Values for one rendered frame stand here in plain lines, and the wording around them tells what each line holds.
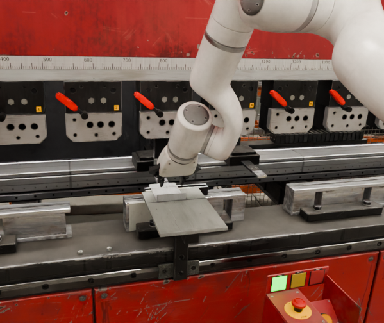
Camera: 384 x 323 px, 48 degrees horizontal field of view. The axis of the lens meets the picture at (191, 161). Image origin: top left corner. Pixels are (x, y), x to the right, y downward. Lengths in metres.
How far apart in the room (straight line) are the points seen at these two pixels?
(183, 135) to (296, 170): 0.88
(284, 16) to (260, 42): 0.63
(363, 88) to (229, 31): 0.33
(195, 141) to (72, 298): 0.59
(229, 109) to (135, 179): 0.71
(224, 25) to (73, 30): 0.45
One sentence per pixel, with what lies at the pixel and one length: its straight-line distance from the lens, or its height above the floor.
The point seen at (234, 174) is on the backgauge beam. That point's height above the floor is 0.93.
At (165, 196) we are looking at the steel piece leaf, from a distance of 1.26.
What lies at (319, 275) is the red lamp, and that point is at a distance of 1.36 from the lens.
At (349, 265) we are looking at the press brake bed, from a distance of 1.62.
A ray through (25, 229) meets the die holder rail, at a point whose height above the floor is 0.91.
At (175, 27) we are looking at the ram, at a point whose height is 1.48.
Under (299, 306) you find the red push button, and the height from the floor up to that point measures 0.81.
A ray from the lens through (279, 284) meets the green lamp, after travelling 1.30.
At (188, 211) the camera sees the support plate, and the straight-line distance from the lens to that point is 1.22.
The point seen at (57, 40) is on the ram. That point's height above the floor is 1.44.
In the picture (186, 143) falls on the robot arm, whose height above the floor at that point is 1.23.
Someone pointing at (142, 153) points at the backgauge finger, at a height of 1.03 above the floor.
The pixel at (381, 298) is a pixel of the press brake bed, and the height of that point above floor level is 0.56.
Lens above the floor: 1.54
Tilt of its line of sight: 20 degrees down
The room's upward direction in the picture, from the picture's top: 3 degrees clockwise
